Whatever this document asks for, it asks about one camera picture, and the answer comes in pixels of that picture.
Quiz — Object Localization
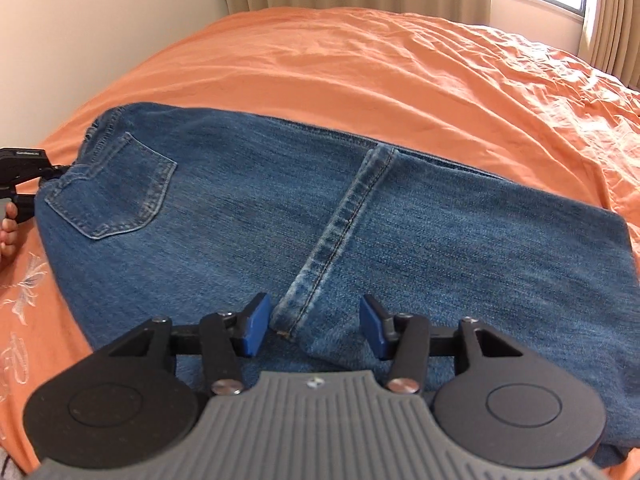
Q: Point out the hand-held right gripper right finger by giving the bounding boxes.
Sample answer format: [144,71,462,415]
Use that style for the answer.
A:
[358,293,526,396]

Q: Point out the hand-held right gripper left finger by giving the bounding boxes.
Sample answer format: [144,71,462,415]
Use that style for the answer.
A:
[106,292,274,397]

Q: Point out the blue denim pants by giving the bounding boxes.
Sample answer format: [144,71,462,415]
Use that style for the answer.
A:
[36,102,640,468]

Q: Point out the person's left hand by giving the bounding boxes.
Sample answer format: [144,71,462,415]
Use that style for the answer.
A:
[0,202,22,263]

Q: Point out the orange bed sheet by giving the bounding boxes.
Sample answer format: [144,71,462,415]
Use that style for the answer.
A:
[0,6,640,480]

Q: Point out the grey patterned clothing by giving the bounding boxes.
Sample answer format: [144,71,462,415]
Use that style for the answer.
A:
[0,449,28,480]

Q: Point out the narrow beige curtain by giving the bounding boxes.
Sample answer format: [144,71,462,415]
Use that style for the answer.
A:
[579,0,640,92]

